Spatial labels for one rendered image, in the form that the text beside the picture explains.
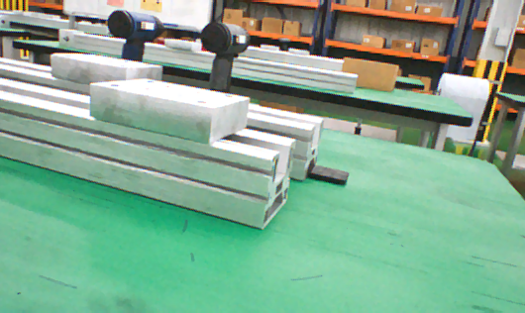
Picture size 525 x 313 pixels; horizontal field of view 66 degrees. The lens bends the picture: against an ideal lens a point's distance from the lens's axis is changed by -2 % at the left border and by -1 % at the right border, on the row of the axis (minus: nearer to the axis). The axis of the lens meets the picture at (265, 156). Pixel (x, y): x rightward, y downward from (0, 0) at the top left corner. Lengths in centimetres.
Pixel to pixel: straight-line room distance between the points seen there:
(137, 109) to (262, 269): 23
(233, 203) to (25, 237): 20
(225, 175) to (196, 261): 11
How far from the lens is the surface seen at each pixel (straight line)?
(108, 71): 75
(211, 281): 37
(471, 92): 405
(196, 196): 48
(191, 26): 368
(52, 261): 40
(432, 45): 1001
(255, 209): 45
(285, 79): 209
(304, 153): 62
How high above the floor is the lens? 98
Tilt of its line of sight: 16 degrees down
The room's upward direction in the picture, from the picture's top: 8 degrees clockwise
